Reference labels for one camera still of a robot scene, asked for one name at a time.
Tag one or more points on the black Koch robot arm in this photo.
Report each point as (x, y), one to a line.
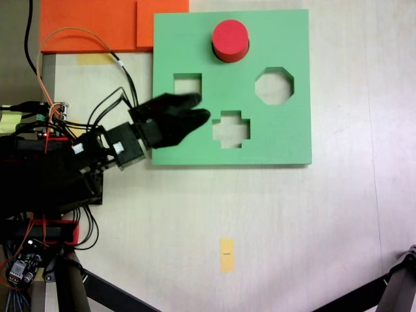
(48, 175)

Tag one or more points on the yellow sticky note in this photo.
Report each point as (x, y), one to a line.
(8, 120)

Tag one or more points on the small raised orange block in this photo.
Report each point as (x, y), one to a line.
(152, 22)

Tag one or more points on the green shape-sorter board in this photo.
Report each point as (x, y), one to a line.
(273, 136)

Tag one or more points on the yellow tape marker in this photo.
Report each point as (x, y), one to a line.
(227, 255)

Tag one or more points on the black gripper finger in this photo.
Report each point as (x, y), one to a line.
(177, 101)
(185, 125)

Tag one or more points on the large flat orange block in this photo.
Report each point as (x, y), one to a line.
(87, 22)

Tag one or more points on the red base clamp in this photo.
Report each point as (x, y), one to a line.
(70, 232)

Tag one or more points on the black tripod leg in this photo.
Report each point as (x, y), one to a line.
(395, 279)
(107, 292)

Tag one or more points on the yellow tape strip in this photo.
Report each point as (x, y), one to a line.
(94, 58)

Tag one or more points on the black circuit board with capacitors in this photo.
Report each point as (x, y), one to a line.
(24, 263)

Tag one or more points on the red cylinder block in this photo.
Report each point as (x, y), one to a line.
(230, 40)

